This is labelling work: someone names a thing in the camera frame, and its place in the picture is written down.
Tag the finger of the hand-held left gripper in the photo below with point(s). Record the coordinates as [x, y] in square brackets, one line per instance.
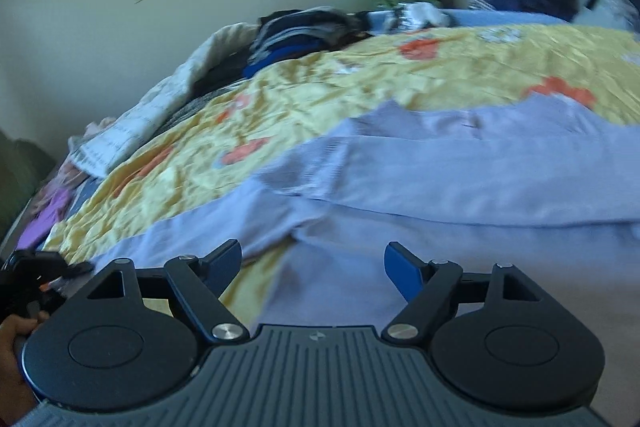
[80, 270]

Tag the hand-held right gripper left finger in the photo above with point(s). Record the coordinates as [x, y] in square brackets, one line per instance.
[225, 263]

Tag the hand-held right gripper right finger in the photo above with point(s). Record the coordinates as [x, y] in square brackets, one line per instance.
[405, 272]

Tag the pale lavender knit top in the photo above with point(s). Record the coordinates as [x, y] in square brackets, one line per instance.
[450, 167]

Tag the pile of dark folded clothes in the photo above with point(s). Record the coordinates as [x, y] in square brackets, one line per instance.
[295, 34]

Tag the person's left hand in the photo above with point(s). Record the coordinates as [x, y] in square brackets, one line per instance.
[12, 357]

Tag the purple cloth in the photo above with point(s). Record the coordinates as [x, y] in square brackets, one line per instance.
[47, 217]

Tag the dark green cushion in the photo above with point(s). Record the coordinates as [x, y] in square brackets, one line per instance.
[20, 177]

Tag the white quilted blanket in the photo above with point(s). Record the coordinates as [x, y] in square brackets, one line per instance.
[150, 117]

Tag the yellow floral bedsheet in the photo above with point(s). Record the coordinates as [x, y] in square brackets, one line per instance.
[320, 82]

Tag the black and white cloth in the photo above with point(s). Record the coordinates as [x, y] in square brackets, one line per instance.
[420, 14]

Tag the light blue blanket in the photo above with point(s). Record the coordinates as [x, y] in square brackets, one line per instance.
[500, 17]

